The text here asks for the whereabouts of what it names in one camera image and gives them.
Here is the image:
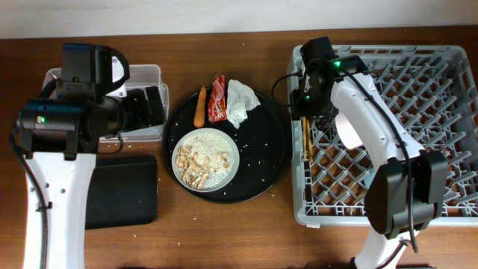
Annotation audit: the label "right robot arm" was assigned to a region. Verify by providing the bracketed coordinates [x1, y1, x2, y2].
[289, 37, 448, 268]

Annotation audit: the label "grey plate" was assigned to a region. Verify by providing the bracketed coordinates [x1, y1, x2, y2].
[170, 127, 240, 193]

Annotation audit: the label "round black tray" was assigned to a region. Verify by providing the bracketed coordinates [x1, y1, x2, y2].
[162, 92, 292, 203]

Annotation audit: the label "grey dishwasher rack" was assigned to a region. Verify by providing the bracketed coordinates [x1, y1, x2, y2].
[291, 45, 477, 228]

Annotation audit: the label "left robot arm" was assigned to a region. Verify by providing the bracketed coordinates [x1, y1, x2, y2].
[9, 43, 166, 268]

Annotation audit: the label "orange carrot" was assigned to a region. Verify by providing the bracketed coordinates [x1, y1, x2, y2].
[193, 87, 207, 128]

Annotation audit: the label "white napkin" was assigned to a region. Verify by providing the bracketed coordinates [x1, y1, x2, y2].
[226, 79, 261, 129]

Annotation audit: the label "wooden chopstick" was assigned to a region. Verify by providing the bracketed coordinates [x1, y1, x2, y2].
[301, 117, 308, 161]
[305, 119, 314, 165]

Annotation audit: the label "red snack wrapper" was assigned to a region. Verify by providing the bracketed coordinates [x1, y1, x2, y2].
[208, 75, 227, 123]

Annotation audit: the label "black rectangular tray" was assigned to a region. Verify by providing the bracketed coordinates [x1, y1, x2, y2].
[85, 155, 158, 229]

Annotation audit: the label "clear plastic bin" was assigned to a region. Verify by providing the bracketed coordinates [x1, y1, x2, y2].
[41, 64, 170, 143]

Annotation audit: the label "rice and peanut shells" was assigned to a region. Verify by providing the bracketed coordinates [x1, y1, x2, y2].
[174, 132, 235, 190]

